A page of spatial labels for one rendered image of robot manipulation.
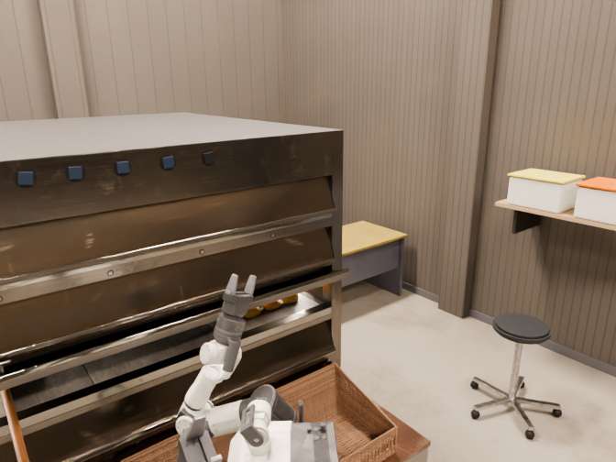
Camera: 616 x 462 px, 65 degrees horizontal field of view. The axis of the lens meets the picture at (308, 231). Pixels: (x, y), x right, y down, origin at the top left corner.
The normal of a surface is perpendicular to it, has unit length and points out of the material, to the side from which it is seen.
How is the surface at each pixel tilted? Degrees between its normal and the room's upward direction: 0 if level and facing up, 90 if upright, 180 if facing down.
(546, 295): 90
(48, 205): 90
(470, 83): 90
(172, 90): 90
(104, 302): 70
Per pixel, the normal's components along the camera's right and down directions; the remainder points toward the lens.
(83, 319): 0.57, -0.11
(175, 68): 0.62, 0.23
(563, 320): -0.79, 0.19
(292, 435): -0.01, -0.95
